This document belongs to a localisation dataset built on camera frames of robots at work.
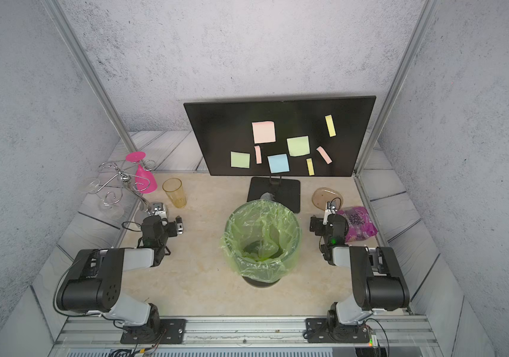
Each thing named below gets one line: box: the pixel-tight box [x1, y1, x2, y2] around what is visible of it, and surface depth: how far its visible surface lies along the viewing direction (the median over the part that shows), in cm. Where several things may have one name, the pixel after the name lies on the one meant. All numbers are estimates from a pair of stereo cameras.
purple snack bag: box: [337, 206, 379, 243], surface depth 97 cm
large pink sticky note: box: [251, 120, 277, 145], surface depth 79 cm
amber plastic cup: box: [162, 177, 187, 209], surface depth 101 cm
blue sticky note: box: [267, 153, 291, 174], surface depth 90 cm
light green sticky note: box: [286, 135, 311, 157], surface depth 82 cm
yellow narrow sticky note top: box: [324, 113, 338, 138], surface depth 75 cm
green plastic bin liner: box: [219, 199, 302, 284], surface depth 76 cm
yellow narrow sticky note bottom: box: [305, 157, 315, 177], surface depth 91 cm
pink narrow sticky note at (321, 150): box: [316, 145, 333, 165], surface depth 84 cm
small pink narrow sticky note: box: [253, 145, 262, 165], surface depth 86 cm
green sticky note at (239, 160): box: [230, 150, 251, 169], surface depth 91 cm
